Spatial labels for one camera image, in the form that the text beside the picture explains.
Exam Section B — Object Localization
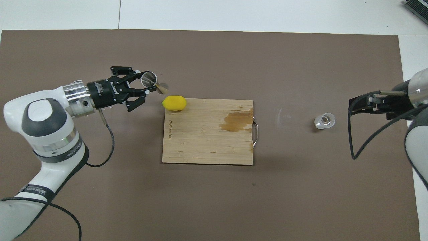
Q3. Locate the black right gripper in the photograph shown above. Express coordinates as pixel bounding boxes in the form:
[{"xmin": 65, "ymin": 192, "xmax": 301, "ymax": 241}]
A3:
[{"xmin": 348, "ymin": 80, "xmax": 418, "ymax": 121}]

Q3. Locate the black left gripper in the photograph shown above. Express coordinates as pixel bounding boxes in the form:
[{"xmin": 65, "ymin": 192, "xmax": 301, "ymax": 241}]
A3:
[{"xmin": 86, "ymin": 66, "xmax": 157, "ymax": 113}]

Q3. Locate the steel double jigger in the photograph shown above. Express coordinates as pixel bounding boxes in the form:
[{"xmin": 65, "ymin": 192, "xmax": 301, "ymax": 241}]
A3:
[{"xmin": 140, "ymin": 71, "xmax": 170, "ymax": 95}]

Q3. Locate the small clear glass cup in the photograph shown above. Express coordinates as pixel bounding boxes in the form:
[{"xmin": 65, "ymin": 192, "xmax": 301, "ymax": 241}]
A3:
[{"xmin": 314, "ymin": 113, "xmax": 336, "ymax": 130}]

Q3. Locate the yellow lemon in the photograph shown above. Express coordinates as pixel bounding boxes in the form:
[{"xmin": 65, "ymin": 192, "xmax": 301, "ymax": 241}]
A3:
[{"xmin": 162, "ymin": 95, "xmax": 187, "ymax": 112}]

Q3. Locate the bamboo cutting board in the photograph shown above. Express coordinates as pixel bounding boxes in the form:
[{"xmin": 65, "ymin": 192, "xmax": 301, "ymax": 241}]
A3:
[{"xmin": 162, "ymin": 98, "xmax": 259, "ymax": 165}]

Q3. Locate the grey ribbed device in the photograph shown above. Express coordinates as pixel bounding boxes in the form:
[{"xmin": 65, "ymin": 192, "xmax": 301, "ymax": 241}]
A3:
[{"xmin": 403, "ymin": 0, "xmax": 428, "ymax": 26}]

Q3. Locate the brown table mat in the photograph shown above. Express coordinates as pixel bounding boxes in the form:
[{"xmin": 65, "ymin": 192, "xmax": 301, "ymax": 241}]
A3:
[{"xmin": 0, "ymin": 29, "xmax": 421, "ymax": 241}]

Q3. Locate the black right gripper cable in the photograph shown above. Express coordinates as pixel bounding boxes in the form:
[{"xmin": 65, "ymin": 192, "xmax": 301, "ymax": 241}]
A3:
[{"xmin": 347, "ymin": 90, "xmax": 428, "ymax": 160}]

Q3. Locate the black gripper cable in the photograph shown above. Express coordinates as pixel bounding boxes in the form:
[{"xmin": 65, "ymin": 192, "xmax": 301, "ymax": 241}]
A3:
[
  {"xmin": 347, "ymin": 90, "xmax": 428, "ymax": 160},
  {"xmin": 0, "ymin": 108, "xmax": 115, "ymax": 241}
]

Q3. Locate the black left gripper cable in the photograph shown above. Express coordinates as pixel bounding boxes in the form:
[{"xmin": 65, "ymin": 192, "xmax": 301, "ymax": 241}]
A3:
[{"xmin": 0, "ymin": 108, "xmax": 115, "ymax": 241}]

